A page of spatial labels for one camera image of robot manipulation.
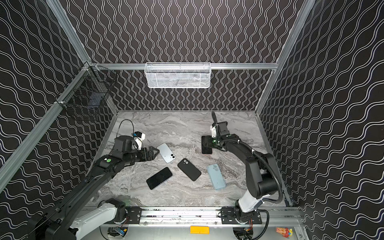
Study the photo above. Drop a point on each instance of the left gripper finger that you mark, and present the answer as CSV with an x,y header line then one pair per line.
x,y
153,155
153,150

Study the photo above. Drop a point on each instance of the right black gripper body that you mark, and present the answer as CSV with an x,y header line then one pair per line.
x,y
221,128

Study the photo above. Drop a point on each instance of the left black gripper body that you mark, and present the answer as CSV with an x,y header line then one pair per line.
x,y
146,154

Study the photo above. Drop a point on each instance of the black phone purple edge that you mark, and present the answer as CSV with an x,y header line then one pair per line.
x,y
206,143

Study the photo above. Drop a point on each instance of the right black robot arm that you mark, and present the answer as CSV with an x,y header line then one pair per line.
x,y
263,182

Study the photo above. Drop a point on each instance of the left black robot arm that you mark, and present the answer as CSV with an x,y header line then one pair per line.
x,y
55,223

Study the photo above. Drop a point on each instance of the white phone face down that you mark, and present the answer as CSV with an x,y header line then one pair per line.
x,y
166,153

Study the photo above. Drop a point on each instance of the black phone screen up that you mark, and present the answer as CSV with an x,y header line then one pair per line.
x,y
158,178

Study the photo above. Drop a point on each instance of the light blue phone case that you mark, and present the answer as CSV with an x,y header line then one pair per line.
x,y
216,177

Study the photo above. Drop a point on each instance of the black phone case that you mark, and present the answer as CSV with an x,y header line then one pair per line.
x,y
190,170

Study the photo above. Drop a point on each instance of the yellow block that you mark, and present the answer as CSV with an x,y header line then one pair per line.
x,y
201,230

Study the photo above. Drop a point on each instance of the red yellow toy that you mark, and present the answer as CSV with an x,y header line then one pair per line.
x,y
285,232

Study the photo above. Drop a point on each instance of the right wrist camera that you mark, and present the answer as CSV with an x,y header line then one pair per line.
x,y
213,129

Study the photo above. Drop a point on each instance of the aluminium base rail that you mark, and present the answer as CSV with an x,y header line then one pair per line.
x,y
209,216

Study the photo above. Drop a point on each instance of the white wire mesh basket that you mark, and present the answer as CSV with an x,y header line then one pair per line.
x,y
177,75

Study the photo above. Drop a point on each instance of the black wire basket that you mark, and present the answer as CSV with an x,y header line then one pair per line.
x,y
90,97

